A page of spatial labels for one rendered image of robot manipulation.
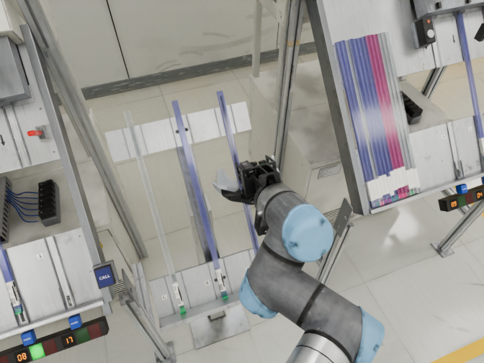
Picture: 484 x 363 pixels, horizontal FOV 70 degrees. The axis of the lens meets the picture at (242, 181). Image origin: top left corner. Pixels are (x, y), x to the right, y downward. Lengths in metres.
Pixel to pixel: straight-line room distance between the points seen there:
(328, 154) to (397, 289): 0.79
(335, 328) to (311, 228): 0.14
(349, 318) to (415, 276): 1.42
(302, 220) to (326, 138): 0.99
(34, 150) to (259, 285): 0.67
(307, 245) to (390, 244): 1.49
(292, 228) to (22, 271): 0.72
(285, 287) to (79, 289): 0.61
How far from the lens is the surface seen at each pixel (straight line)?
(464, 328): 1.94
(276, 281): 0.55
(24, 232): 1.35
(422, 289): 1.94
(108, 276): 0.95
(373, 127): 1.14
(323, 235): 0.52
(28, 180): 1.50
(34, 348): 1.10
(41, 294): 1.04
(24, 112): 1.02
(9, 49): 0.99
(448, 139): 1.33
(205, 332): 1.67
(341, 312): 0.55
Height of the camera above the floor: 1.60
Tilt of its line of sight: 50 degrees down
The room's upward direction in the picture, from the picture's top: straight up
